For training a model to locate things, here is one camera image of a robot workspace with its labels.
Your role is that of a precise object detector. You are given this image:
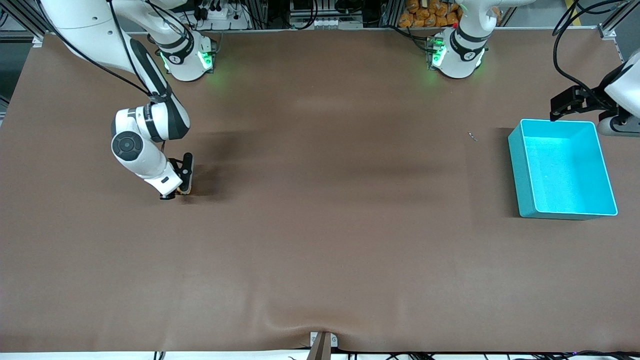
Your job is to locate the teal plastic bin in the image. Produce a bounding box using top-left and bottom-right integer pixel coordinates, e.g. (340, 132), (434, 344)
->
(507, 118), (619, 221)

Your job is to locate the brown table mat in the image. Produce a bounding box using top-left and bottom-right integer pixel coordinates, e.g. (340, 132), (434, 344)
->
(0, 27), (640, 354)

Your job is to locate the white power strip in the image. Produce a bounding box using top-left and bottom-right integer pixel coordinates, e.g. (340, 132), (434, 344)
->
(200, 4), (251, 30)

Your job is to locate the orange packed items pile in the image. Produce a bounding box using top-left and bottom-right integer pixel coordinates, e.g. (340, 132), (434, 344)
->
(398, 0), (462, 29)

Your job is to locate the white terminal block device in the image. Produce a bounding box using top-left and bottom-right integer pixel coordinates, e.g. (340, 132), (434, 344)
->
(289, 15), (364, 31)

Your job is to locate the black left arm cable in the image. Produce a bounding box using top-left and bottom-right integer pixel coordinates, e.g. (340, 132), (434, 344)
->
(551, 0), (640, 108)

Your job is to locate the aluminium frame profile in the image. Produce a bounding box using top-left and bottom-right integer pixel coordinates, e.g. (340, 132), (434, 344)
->
(597, 0), (640, 42)
(0, 0), (46, 46)

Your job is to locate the grey table edge bracket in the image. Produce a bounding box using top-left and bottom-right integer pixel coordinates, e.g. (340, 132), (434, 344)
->
(309, 331), (339, 360)

